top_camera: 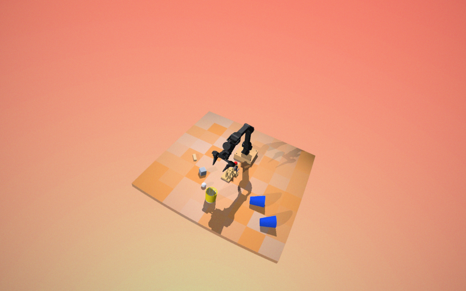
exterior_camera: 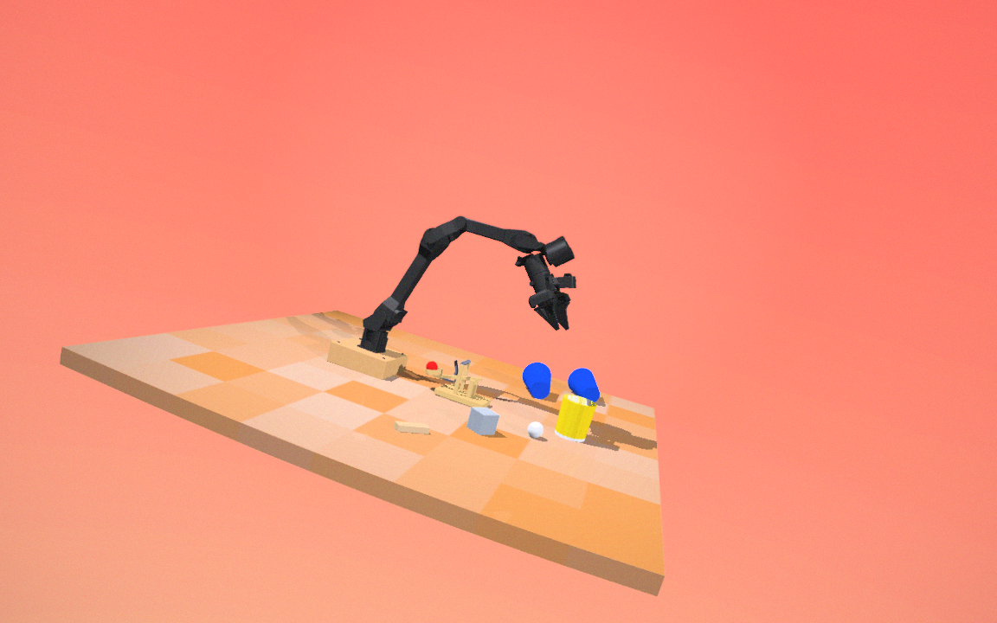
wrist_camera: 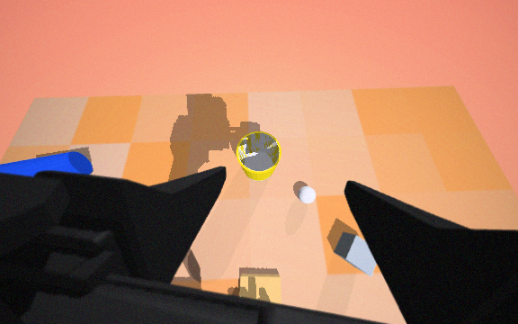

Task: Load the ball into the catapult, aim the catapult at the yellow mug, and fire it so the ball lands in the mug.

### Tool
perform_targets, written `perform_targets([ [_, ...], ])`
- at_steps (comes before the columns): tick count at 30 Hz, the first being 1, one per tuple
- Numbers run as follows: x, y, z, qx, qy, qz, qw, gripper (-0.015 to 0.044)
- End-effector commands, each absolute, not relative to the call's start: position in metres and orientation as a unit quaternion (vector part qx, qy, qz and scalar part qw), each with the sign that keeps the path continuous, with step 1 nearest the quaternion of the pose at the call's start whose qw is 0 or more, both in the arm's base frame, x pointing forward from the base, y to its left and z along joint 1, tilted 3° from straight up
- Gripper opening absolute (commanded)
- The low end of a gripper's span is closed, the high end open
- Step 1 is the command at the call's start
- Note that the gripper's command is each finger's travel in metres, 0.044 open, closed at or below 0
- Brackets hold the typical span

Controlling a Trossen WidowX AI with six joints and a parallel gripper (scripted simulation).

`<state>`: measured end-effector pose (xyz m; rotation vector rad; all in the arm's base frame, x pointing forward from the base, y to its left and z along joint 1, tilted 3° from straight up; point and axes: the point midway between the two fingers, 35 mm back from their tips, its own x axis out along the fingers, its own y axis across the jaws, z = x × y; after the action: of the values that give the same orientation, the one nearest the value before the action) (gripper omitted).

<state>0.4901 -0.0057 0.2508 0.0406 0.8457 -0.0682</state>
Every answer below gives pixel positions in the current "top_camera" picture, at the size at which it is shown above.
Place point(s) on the yellow mug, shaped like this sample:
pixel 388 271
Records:
pixel 211 194

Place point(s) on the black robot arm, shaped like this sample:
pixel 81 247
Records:
pixel 235 138

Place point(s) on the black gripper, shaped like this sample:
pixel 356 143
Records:
pixel 230 163

